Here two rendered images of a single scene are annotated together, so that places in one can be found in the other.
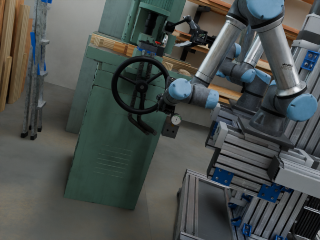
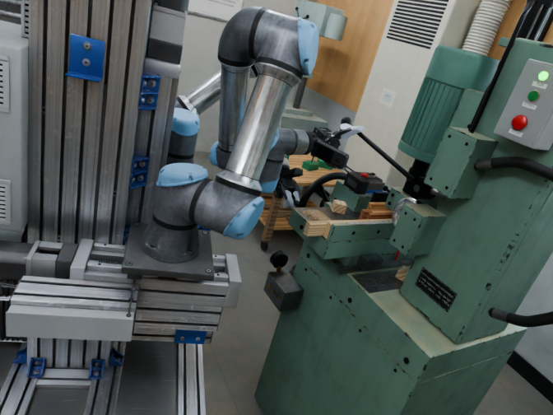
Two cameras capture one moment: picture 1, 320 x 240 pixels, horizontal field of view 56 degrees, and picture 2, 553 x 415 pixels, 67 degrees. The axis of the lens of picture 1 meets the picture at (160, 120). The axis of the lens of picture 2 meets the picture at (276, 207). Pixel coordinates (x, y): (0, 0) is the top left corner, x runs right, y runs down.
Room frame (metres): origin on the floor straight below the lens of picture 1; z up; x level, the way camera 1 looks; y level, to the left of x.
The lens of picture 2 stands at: (2.82, -0.59, 1.44)
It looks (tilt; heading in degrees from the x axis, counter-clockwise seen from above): 24 degrees down; 160
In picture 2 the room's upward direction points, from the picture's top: 16 degrees clockwise
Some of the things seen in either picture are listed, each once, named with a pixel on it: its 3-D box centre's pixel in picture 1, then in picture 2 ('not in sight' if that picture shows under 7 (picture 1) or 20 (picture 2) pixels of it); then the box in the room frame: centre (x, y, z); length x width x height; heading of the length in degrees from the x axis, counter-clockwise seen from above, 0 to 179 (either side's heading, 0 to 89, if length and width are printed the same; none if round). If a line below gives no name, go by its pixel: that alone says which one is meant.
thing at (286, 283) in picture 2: (169, 127); (282, 290); (1.69, -0.06, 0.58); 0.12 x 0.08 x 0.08; 15
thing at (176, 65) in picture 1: (148, 56); (387, 225); (1.77, 0.18, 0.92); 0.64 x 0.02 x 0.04; 105
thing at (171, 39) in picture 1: (166, 43); (415, 229); (1.98, 0.12, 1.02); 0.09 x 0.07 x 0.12; 105
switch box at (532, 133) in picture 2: not in sight; (538, 104); (2.10, 0.17, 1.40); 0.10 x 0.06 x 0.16; 15
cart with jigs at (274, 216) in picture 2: not in sight; (293, 192); (0.19, 0.48, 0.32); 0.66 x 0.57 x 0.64; 103
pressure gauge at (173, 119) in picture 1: (175, 120); (278, 262); (1.62, -0.08, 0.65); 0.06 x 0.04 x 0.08; 105
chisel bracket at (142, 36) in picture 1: (145, 42); (408, 208); (1.78, 0.23, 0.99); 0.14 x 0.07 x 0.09; 15
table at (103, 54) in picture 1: (141, 66); (369, 221); (1.66, 0.19, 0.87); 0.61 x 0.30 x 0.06; 105
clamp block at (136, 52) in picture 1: (145, 60); (358, 199); (1.57, 0.17, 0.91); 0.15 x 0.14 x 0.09; 105
